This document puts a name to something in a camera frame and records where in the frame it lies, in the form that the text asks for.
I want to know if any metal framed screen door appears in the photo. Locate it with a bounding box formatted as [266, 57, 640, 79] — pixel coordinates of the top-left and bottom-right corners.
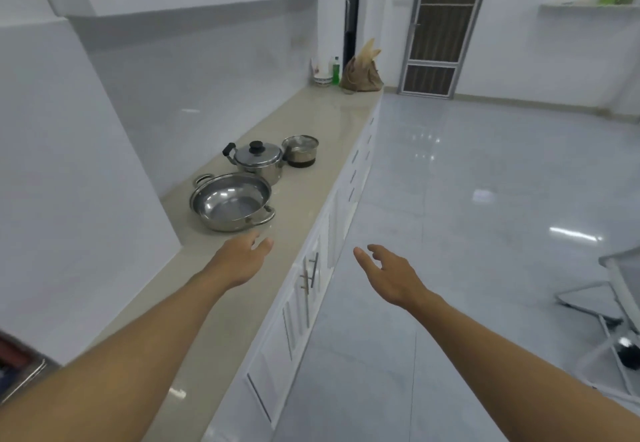
[397, 0, 496, 100]

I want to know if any red box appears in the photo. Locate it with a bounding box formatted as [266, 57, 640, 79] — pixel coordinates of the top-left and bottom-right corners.
[0, 336, 31, 367]

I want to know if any brown paper bag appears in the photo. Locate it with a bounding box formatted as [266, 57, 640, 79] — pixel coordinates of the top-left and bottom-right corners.
[339, 38, 385, 93]

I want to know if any wide steel two-handled pan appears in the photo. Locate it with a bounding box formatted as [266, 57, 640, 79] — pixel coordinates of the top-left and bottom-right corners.
[189, 172, 277, 233]

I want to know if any person's right hand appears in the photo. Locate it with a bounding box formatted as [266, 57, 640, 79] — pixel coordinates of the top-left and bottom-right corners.
[353, 244, 436, 310]

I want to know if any white base cabinet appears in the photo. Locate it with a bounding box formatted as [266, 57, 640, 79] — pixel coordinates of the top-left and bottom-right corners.
[199, 88, 386, 442]

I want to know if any steel wire sponge rack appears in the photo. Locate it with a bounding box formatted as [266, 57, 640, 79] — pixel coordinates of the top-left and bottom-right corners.
[0, 331, 49, 405]

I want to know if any white frame chair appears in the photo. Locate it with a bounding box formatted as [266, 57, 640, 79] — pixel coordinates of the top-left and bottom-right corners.
[555, 244, 640, 397]

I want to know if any steel pot with black handles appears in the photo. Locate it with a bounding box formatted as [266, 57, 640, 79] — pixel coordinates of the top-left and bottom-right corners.
[222, 140, 286, 186]

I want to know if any person's left hand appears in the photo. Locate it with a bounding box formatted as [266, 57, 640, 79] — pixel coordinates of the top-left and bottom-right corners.
[207, 230, 275, 290]

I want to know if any person's right forearm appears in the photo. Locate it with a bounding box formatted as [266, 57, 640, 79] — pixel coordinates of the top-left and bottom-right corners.
[407, 294, 640, 442]

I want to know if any small steel pot black base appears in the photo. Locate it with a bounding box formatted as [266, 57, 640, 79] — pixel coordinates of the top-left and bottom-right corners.
[281, 134, 320, 169]

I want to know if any person's left forearm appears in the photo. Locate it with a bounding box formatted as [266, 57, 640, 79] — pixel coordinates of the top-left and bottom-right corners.
[0, 269, 246, 442]

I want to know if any white bowl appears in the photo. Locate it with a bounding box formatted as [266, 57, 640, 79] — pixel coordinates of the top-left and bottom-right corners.
[312, 58, 333, 87]

